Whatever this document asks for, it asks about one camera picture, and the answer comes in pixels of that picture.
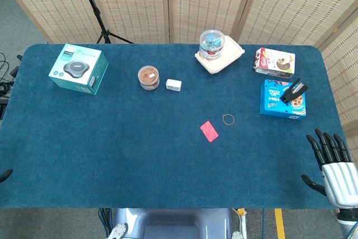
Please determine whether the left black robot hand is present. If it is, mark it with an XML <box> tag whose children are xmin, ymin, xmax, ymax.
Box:
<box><xmin>0</xmin><ymin>168</ymin><xmax>13</xmax><ymax>184</ymax></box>

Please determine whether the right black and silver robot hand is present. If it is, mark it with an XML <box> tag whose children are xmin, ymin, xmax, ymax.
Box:
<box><xmin>300</xmin><ymin>128</ymin><xmax>358</xmax><ymax>209</ymax></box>

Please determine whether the black clip tool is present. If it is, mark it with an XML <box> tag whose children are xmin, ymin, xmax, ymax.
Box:
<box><xmin>279</xmin><ymin>77</ymin><xmax>310</xmax><ymax>104</ymax></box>

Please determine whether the blue cookie box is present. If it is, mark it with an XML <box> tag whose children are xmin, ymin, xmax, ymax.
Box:
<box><xmin>259</xmin><ymin>78</ymin><xmax>307</xmax><ymax>121</ymax></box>

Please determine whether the teal speaker product box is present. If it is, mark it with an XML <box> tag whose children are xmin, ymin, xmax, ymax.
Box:
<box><xmin>48</xmin><ymin>43</ymin><xmax>109</xmax><ymax>96</ymax></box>

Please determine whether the white and red snack box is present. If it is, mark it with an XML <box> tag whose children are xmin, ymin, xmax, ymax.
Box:
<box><xmin>253</xmin><ymin>47</ymin><xmax>296</xmax><ymax>79</ymax></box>

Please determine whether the blue felt table cover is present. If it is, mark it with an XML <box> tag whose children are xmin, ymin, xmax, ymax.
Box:
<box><xmin>0</xmin><ymin>43</ymin><xmax>348</xmax><ymax>209</ymax></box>

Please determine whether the beige lidded food container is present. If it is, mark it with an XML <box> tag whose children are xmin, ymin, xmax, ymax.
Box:
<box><xmin>194</xmin><ymin>35</ymin><xmax>246</xmax><ymax>75</ymax></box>

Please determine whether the grey-blue robot torso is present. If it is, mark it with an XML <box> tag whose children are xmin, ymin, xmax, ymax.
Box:
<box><xmin>111</xmin><ymin>208</ymin><xmax>233</xmax><ymax>239</ymax></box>

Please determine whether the clear jar of rubber bands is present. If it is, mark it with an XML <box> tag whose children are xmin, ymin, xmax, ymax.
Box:
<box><xmin>137</xmin><ymin>65</ymin><xmax>161</xmax><ymax>92</ymax></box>

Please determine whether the clear jar of binder clips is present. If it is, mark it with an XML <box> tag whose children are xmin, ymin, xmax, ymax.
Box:
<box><xmin>199</xmin><ymin>29</ymin><xmax>227</xmax><ymax>60</ymax></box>

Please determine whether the black tripod stand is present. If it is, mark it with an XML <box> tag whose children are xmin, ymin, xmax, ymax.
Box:
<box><xmin>74</xmin><ymin>0</ymin><xmax>135</xmax><ymax>45</ymax></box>

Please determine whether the small white box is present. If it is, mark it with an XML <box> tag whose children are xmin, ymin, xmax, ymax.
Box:
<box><xmin>165</xmin><ymin>78</ymin><xmax>183</xmax><ymax>92</ymax></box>

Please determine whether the thin blue cable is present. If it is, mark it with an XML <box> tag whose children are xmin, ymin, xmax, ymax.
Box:
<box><xmin>261</xmin><ymin>208</ymin><xmax>267</xmax><ymax>239</ymax></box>

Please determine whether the black floor cable bundle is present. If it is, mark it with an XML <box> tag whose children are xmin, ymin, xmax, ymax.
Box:
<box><xmin>0</xmin><ymin>52</ymin><xmax>22</xmax><ymax>120</ymax></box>

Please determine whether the white power cable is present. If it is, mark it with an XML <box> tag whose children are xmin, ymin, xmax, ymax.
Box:
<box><xmin>230</xmin><ymin>208</ymin><xmax>248</xmax><ymax>239</ymax></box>

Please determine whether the dark cable bundle under table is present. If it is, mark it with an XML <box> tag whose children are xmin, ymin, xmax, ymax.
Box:
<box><xmin>97</xmin><ymin>208</ymin><xmax>114</xmax><ymax>239</ymax></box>

